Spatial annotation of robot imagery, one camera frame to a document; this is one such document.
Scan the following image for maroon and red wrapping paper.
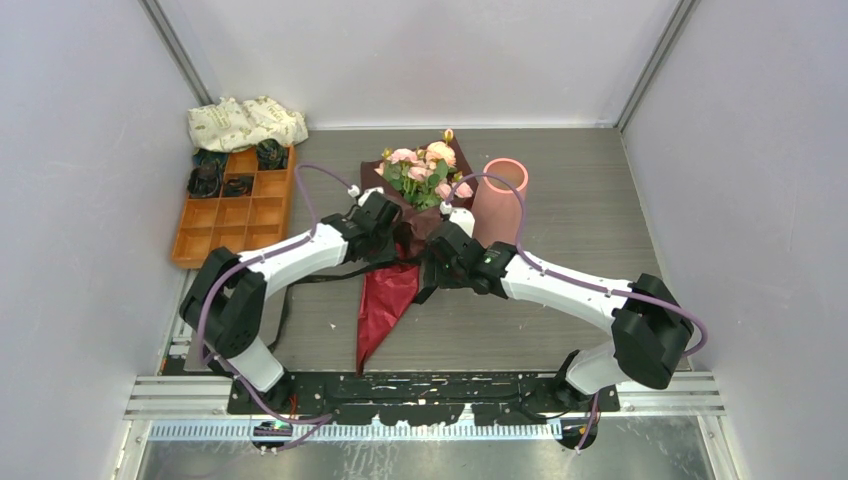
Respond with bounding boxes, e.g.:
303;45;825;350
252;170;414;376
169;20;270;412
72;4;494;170
355;141;471;376

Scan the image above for pink flower bouquet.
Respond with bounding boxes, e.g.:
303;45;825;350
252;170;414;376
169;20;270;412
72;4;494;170
372;129;471;211

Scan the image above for black ribbon gold lettering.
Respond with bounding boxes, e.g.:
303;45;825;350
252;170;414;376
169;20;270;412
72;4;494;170
268;248;439;352

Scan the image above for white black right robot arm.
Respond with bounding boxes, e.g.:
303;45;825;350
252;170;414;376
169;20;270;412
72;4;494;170
419;222;694;411

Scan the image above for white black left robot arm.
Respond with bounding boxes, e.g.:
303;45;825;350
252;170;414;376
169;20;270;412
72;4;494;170
179;188;401;413

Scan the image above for pink cylindrical vase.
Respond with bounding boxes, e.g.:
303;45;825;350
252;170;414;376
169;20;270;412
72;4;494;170
471;158;529;247

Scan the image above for orange compartment tray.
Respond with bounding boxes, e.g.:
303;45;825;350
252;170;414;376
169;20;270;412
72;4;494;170
171;146;297;269

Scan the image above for dark rolled fabric top right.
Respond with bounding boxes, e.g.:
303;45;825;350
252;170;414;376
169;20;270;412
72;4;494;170
255;138;289;171

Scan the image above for dark rolled fabric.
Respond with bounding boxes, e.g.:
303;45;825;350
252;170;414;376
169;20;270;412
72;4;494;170
255;138;289;171
221;175;254;198
192;149;229;171
186;163;223;199

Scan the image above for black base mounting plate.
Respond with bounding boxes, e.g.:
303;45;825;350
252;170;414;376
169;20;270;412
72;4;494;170
228;370;621;429

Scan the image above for dark rolled fabric middle left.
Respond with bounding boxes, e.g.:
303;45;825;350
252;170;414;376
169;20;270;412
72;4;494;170
186;163;223;199

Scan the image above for cream patterned cloth bag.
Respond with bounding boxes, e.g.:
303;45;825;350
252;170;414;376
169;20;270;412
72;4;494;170
187;96;309;153

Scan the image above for dark rolled fabric top left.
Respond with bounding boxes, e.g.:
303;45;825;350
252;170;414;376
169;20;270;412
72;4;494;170
192;149;229;171

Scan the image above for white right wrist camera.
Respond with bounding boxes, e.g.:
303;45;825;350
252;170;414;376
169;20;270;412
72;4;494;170
439;202;475;237

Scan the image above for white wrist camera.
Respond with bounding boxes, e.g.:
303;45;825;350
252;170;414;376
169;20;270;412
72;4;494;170
347;185;384;207
439;202;475;237

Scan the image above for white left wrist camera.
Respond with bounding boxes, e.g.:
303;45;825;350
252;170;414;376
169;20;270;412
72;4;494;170
347;185;384;207

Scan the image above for aluminium rail frame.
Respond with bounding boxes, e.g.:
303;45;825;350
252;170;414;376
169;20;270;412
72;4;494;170
116;280;735;479

